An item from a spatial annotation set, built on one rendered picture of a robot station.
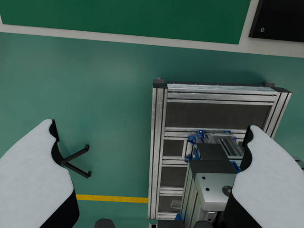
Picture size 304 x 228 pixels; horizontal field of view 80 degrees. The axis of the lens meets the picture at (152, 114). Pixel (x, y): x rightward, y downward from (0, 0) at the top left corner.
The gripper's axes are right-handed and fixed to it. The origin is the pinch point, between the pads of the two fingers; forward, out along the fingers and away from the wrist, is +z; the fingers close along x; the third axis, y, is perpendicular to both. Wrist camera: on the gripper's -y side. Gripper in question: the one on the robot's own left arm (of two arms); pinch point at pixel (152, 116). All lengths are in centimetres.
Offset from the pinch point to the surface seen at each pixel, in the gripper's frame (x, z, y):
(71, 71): -54, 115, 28
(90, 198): -56, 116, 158
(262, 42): 30, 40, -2
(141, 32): -2.5, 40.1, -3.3
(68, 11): -20.5, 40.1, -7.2
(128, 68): -15, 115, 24
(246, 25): 24.2, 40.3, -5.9
